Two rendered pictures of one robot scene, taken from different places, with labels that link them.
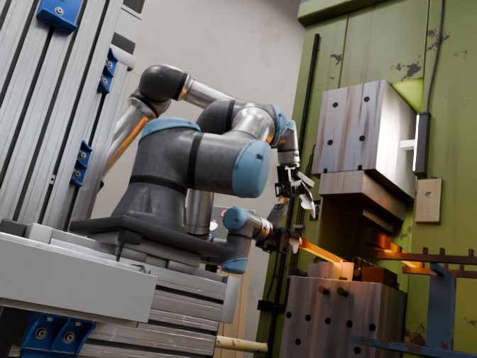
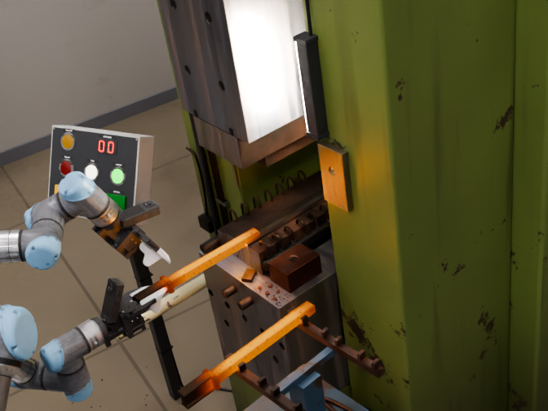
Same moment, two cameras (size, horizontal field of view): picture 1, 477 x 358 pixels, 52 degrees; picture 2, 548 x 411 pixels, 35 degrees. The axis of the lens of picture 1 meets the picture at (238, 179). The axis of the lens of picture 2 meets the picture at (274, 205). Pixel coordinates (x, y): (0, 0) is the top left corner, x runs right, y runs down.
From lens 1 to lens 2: 202 cm
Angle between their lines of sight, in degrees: 52
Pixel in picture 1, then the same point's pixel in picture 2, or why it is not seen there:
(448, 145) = (345, 101)
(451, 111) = (341, 41)
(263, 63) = not seen: outside the picture
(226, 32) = not seen: outside the picture
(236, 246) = (67, 384)
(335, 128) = (186, 50)
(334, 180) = (209, 134)
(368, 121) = (220, 61)
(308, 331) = (232, 318)
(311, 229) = not seen: hidden behind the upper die
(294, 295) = (209, 275)
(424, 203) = (329, 180)
